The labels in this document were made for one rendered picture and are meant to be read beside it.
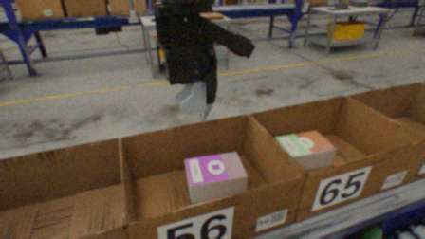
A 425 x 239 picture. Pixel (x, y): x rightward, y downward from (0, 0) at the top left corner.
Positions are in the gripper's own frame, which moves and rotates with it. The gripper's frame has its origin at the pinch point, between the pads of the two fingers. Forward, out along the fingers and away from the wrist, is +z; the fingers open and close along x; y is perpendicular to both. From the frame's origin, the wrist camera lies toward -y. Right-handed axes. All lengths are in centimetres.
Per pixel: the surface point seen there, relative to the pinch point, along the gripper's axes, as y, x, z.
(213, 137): -10.0, -19.6, 22.2
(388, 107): -86, -14, 27
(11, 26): 130, -415, 45
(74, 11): 46, -424, 34
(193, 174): 0.7, -9.8, 24.7
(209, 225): 3.5, 8.5, 21.9
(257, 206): -7.8, 9.2, 21.0
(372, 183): -44, 12, 27
